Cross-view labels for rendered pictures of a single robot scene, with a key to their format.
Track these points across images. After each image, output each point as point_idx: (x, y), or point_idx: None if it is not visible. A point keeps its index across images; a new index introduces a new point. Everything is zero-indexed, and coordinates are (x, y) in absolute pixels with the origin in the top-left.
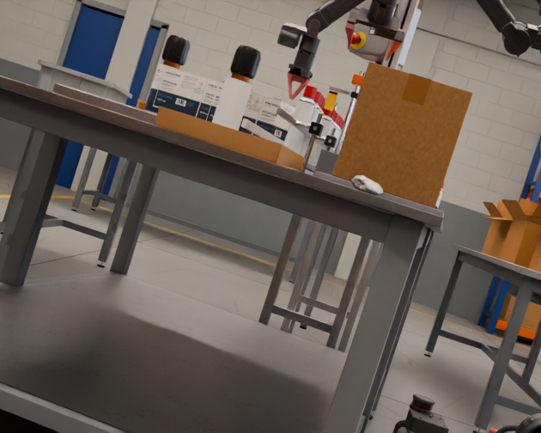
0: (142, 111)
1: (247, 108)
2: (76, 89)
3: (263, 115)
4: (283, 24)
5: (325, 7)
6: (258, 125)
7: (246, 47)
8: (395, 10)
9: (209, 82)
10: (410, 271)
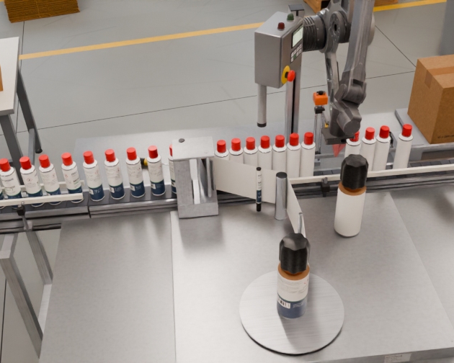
0: (424, 268)
1: (292, 205)
2: (450, 324)
3: (288, 195)
4: (359, 117)
5: (365, 75)
6: (288, 204)
7: (367, 161)
8: (302, 29)
9: (303, 227)
10: None
